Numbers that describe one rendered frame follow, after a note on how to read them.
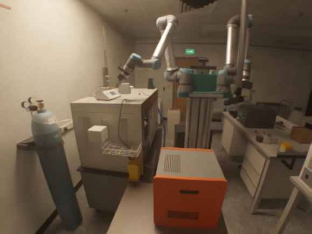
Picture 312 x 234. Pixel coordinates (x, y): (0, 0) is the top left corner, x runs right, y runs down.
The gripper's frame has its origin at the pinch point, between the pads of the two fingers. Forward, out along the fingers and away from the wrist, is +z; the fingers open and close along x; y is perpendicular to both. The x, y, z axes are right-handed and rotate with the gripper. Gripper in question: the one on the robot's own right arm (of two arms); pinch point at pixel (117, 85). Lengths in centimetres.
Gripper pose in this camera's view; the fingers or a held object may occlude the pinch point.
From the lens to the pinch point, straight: 148.3
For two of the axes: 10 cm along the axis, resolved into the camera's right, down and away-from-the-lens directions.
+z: -5.8, 7.3, 3.6
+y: 7.8, 6.2, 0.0
